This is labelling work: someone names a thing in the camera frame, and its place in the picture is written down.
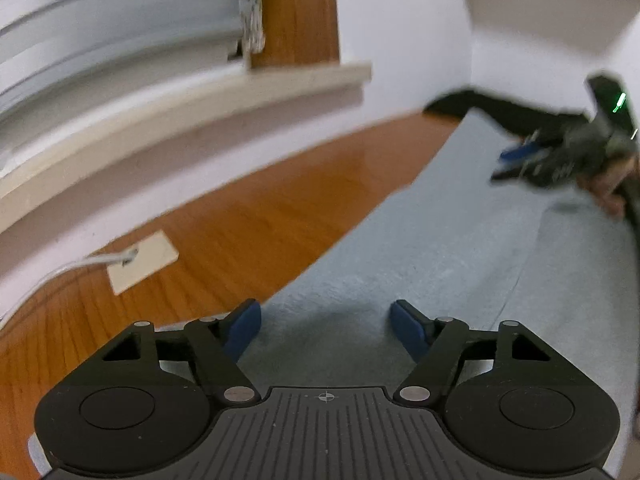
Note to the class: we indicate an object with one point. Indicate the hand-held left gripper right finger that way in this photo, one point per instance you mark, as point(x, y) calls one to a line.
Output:
point(407, 330)

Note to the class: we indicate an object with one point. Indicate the grey printed sweatshirt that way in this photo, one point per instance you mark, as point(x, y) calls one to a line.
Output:
point(450, 260)

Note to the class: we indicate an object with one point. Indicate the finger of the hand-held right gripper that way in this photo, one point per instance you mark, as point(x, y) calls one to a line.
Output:
point(510, 172)
point(520, 152)

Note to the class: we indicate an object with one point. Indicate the person's right hand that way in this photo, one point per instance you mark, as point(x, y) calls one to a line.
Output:
point(610, 180)

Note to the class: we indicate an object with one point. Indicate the beige rectangular table plate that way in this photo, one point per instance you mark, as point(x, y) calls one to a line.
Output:
point(150, 260)

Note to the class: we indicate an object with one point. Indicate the cream wall shelf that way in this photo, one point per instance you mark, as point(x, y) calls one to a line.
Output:
point(550, 0)

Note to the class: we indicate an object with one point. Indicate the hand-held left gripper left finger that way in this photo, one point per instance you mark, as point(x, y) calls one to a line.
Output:
point(245, 327)

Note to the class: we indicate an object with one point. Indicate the grey window blind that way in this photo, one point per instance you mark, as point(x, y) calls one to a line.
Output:
point(100, 20)

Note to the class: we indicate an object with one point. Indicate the black folded garment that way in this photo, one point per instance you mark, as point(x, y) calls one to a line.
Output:
point(500, 107)

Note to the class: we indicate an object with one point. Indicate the wooden window frame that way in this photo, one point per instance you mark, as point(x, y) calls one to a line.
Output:
point(295, 10)

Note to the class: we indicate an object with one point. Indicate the beige window sill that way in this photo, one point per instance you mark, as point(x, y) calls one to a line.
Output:
point(175, 110)

